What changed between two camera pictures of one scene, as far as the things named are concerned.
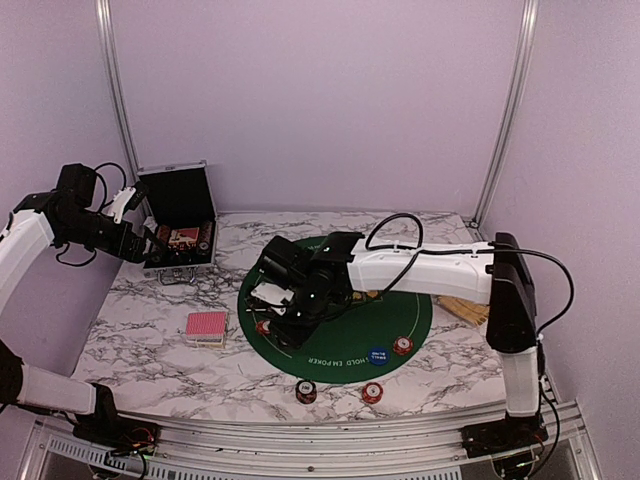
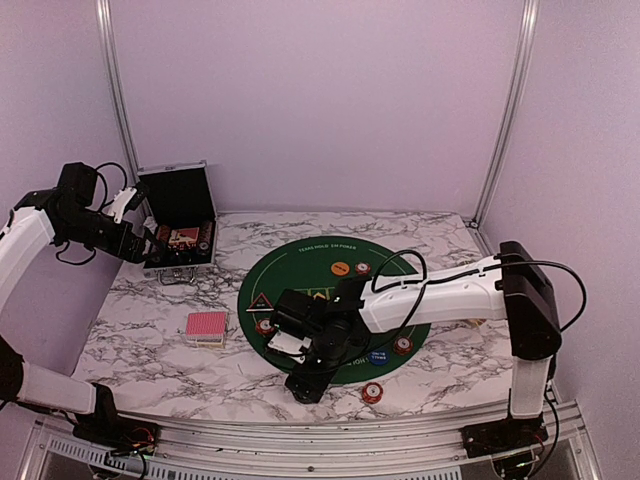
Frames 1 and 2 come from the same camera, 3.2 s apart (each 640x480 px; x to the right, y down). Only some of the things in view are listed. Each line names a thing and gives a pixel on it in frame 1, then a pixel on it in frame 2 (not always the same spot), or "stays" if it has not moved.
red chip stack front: [372, 393] stays
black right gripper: [294, 337] → [312, 388]
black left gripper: [119, 248] stays
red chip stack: [402, 345] stays
